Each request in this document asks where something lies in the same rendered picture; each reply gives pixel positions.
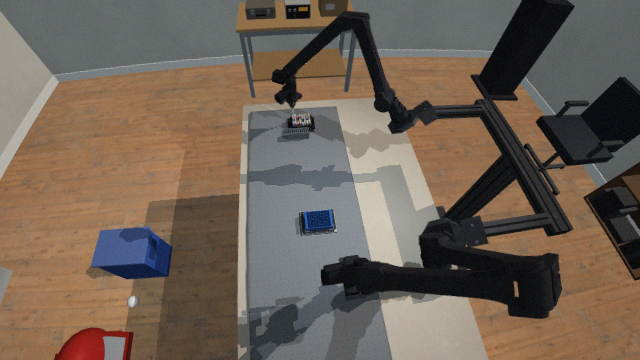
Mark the blue tube rack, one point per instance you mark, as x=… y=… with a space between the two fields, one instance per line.
x=319 y=215

